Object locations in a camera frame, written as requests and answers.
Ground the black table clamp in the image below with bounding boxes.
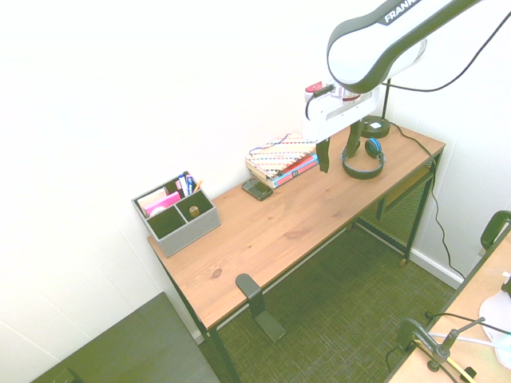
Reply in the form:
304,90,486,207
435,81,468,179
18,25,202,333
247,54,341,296
480,210,511,257

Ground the black desk lamp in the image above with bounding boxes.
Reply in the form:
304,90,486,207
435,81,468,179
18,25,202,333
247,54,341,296
356,77,392,140

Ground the black calculator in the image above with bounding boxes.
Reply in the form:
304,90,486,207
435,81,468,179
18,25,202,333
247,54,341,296
240,178,275,202

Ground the yellow strap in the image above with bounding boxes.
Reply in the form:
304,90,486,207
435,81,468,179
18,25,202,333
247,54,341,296
414,338,477,383

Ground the thin black cable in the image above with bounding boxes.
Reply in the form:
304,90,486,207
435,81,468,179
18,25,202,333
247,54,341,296
424,310,511,337

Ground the wooden under-desk shelf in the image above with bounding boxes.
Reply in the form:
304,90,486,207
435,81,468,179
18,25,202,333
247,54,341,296
375,165,436,220

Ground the red book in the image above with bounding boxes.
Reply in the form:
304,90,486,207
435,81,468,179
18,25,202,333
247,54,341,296
278,152,320,176

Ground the beige note pad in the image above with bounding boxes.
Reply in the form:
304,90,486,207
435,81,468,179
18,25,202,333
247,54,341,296
137,188,168,216

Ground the black headphone hanger clamp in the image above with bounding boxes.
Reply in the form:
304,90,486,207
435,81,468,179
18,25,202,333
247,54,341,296
235,273,287,345

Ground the pink sticky note pad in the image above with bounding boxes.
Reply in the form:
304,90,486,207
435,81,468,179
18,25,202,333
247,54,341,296
143,191,182,219

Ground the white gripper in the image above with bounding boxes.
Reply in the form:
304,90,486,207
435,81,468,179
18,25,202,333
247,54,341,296
301,88,385,175

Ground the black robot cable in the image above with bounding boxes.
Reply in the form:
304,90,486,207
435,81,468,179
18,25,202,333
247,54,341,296
387,3,511,93

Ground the black and blue headphone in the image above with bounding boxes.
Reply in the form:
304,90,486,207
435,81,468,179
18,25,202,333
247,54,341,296
340,137,387,180

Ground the grey desk organizer box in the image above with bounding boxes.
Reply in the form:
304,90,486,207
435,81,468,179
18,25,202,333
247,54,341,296
131,172,222,258

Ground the black lamp power cable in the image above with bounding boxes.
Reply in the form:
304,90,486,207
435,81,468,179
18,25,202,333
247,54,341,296
387,120,467,281

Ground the dark metal c-clamp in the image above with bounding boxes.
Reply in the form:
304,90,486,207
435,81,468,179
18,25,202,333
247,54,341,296
398,317,441,361

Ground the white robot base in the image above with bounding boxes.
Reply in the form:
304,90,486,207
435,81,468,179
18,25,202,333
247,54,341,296
477,270,511,370

